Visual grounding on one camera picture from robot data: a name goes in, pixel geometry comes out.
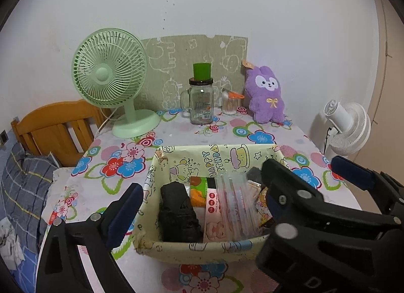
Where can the crumpled white cloth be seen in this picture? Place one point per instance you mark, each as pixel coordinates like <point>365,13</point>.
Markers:
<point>11,245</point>

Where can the pink tissue pack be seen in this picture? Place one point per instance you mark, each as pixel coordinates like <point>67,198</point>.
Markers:
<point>214,217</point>

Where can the floral tablecloth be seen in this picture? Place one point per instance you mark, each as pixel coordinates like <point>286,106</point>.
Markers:
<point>189,135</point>

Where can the grey plaid pillow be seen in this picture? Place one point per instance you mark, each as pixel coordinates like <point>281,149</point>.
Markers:
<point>25,192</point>

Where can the green orange tissue pack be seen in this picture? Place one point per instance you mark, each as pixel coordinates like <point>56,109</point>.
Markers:
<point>197,192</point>

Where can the black cloth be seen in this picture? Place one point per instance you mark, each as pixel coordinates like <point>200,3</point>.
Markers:
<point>176,214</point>

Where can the white floor fan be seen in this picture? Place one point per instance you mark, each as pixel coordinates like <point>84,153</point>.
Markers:
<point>353,128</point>

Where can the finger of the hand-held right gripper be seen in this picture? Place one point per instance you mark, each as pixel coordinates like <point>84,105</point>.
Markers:
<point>353,173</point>
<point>290,182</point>

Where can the green cartoon print board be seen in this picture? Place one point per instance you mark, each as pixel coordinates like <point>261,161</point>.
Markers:
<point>180,52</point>

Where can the green plastic cup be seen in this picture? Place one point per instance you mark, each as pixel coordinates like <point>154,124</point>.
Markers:
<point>202,71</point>

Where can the yellow cartoon packet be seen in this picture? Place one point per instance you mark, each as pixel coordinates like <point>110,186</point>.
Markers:
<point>263,210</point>

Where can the purple plush bunny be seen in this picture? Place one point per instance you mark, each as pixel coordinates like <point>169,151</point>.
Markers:
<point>266,106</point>

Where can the clear plastic bag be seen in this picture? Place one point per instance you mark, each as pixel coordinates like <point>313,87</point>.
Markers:
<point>240,210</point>

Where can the yellow cartoon fabric basket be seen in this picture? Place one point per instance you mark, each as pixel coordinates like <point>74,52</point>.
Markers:
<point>189,160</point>

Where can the wall socket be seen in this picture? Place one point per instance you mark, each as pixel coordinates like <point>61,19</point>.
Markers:
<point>3,137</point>

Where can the cotton swab jar orange lid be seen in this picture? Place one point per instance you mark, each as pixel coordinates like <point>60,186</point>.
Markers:
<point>228,105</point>

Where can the green desk fan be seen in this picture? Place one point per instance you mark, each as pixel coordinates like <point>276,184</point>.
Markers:
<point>102,75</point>

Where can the glass jar mug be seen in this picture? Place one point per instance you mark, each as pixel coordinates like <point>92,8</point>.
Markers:
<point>200,106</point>

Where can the wooden bed headboard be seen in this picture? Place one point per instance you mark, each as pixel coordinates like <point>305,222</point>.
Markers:
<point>47,119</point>

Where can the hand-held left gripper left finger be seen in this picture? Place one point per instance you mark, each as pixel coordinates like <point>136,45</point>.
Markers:
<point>123,217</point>

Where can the beige wooden door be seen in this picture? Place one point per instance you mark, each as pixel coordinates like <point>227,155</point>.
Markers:
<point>391,90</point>

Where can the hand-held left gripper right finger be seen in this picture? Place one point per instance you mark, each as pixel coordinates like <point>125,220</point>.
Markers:
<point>272,208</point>

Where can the blue checked bedsheet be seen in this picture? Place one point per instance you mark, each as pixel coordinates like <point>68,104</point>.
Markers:
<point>28,274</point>

